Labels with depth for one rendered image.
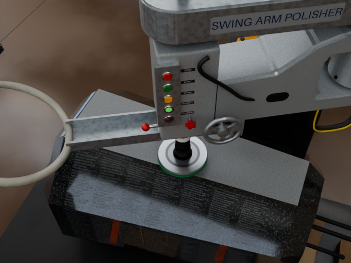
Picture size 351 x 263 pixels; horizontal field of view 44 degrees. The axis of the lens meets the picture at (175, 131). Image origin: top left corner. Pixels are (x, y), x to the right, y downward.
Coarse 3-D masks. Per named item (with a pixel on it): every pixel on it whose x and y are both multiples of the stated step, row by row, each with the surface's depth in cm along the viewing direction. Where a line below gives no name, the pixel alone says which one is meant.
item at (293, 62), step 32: (288, 32) 150; (320, 32) 142; (224, 64) 151; (256, 64) 150; (288, 64) 146; (320, 64) 147; (224, 96) 151; (256, 96) 154; (288, 96) 157; (320, 96) 162
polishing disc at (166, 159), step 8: (168, 144) 193; (192, 144) 193; (200, 144) 193; (160, 152) 191; (168, 152) 190; (192, 152) 190; (200, 152) 190; (160, 160) 188; (168, 160) 188; (176, 160) 188; (192, 160) 188; (200, 160) 188; (168, 168) 185; (176, 168) 185; (184, 168) 185; (192, 168) 185; (200, 168) 186
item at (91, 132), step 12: (72, 120) 171; (84, 120) 171; (96, 120) 172; (108, 120) 173; (120, 120) 175; (132, 120) 176; (144, 120) 177; (84, 132) 172; (96, 132) 172; (108, 132) 173; (120, 132) 173; (132, 132) 173; (144, 132) 173; (156, 132) 167; (216, 132) 173; (72, 144) 164; (84, 144) 165; (96, 144) 166; (108, 144) 167; (120, 144) 169
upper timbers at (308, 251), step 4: (308, 248) 232; (304, 252) 231; (308, 252) 231; (312, 252) 231; (304, 256) 229; (308, 256) 229; (312, 256) 229; (300, 260) 228; (304, 260) 228; (308, 260) 228; (312, 260) 228
